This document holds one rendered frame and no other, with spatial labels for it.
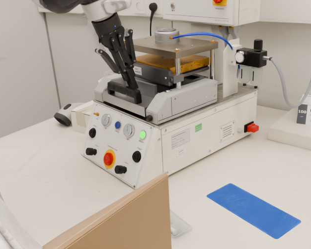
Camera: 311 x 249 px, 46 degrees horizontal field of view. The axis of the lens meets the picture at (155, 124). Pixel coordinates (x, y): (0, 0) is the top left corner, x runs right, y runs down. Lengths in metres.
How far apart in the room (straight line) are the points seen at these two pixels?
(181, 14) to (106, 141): 0.50
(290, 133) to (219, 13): 0.46
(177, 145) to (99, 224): 0.68
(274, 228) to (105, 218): 0.58
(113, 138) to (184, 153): 0.23
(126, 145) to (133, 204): 0.66
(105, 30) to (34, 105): 1.68
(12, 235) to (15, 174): 0.74
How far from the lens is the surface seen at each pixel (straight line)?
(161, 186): 0.48
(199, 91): 1.09
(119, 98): 1.12
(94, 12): 0.99
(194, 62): 1.14
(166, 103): 1.00
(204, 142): 1.16
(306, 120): 1.37
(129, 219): 0.45
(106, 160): 1.14
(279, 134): 1.32
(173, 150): 1.06
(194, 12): 1.26
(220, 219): 0.94
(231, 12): 1.16
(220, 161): 1.19
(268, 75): 1.63
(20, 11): 2.53
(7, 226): 0.53
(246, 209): 0.98
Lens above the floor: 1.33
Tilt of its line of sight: 23 degrees down
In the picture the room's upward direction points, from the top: 4 degrees counter-clockwise
